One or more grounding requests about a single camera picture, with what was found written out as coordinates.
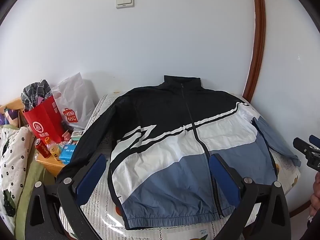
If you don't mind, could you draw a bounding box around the white remote control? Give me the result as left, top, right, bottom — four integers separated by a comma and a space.
71, 129, 85, 140

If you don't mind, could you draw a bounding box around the pink small packet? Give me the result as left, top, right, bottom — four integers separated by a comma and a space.
61, 129, 73, 143

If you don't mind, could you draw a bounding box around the white plastic shopping bag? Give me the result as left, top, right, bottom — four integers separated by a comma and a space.
51, 72, 99, 132

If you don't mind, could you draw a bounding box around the blue cardboard box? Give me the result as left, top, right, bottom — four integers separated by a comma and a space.
59, 144, 78, 165

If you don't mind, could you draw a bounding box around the white wall light switch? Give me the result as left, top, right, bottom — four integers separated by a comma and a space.
116, 0, 135, 9

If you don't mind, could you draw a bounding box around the wooden nightstand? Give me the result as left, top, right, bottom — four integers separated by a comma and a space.
35, 152, 65, 177

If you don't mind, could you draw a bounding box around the green bed sheet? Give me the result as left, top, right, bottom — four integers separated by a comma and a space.
15, 145, 55, 238

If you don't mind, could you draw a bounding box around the person's right hand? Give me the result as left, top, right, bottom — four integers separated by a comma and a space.
309, 172, 320, 223

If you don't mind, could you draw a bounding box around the brown wooden door frame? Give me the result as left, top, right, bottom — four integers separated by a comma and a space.
241, 0, 267, 103

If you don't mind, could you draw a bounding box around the black white blue jacket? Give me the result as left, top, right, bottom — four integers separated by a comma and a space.
55, 75, 302, 230

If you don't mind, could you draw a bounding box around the red paper bag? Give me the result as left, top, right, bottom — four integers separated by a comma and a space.
22, 95, 66, 144

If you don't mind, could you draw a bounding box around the white black flower quilt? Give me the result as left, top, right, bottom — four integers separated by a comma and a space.
0, 125, 37, 235

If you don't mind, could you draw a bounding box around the colourful zigzag pillow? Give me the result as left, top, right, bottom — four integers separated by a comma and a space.
0, 107, 19, 127

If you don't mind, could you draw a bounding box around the wooden headboard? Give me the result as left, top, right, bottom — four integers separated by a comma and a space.
0, 97, 28, 128

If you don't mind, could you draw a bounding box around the yellow drink bottle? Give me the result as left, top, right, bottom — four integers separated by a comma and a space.
46, 141, 62, 162

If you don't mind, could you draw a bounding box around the red drink can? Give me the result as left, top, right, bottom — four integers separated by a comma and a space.
35, 139, 52, 158

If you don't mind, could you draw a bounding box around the grey plaid cloth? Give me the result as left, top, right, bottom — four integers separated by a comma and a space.
20, 79, 53, 112

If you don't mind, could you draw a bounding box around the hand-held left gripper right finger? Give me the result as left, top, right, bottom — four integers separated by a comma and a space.
209, 153, 292, 240

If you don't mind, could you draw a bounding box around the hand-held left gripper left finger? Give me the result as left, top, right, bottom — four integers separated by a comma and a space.
25, 153, 108, 240

